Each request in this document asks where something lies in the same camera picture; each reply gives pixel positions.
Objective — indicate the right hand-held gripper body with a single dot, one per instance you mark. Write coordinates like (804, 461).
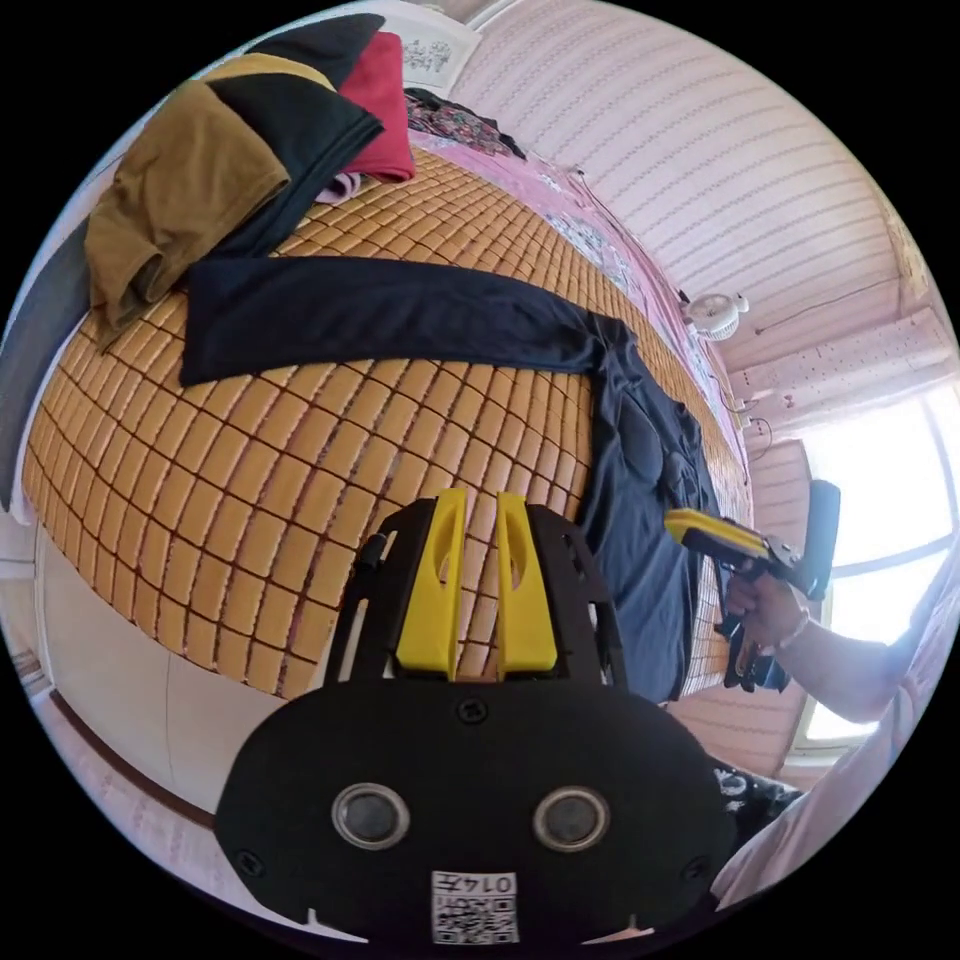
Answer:
(784, 564)

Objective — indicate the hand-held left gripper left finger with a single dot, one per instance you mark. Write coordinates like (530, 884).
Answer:
(429, 600)

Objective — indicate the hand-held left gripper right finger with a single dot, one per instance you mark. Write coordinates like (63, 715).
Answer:
(526, 607)

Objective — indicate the person's right forearm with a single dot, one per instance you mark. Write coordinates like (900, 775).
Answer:
(840, 667)

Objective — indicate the black long sleeve shirt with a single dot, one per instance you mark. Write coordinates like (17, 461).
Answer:
(420, 307)

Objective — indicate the person's right hand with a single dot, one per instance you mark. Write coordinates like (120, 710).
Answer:
(761, 611)

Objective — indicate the window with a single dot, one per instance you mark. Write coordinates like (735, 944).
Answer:
(877, 487)

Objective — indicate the small white fan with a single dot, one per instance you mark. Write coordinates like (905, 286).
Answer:
(716, 316)

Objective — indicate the bed with woven mat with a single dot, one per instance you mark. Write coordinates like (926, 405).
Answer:
(247, 480)

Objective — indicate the person's body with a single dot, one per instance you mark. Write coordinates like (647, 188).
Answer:
(847, 817)

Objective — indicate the dark floral garment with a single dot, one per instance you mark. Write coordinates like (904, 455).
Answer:
(457, 124)

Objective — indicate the pile of clothes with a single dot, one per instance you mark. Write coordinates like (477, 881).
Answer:
(210, 165)

